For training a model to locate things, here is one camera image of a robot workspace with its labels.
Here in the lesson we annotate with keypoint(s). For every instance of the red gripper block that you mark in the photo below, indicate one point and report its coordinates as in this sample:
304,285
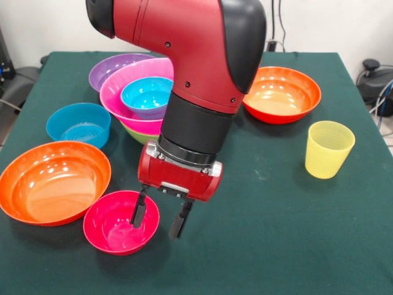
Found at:
178,179

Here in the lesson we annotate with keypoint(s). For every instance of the small cyan bowl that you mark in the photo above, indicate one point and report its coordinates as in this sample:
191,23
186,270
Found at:
144,98

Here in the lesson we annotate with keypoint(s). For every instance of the large magenta bowl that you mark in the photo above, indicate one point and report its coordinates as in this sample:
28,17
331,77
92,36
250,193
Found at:
113,92

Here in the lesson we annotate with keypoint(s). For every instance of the yellow cup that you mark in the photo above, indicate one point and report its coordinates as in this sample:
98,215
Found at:
328,153

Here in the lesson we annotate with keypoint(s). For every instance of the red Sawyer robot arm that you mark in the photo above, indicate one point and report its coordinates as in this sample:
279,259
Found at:
196,61

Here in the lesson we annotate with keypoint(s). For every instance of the small crimson bowl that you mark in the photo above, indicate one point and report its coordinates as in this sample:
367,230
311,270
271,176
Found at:
107,233

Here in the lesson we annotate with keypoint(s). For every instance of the green bowl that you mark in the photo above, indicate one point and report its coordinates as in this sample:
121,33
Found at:
141,136

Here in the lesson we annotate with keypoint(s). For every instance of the orange bowl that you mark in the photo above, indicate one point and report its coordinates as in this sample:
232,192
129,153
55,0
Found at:
285,95
55,184

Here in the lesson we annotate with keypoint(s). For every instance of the dark green table cloth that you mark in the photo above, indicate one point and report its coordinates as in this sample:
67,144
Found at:
276,230

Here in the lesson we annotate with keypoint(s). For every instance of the straight-sided blue bowl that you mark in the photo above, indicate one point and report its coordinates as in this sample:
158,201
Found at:
78,126

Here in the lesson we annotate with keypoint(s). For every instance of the purple bowl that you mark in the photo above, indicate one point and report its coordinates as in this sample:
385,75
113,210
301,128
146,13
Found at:
104,72

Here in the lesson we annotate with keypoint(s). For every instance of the black computer box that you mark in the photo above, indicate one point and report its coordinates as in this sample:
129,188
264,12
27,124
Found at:
4,61

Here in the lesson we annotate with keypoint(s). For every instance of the black pedestal foot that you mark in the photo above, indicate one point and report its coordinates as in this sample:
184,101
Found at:
373,75
26,80

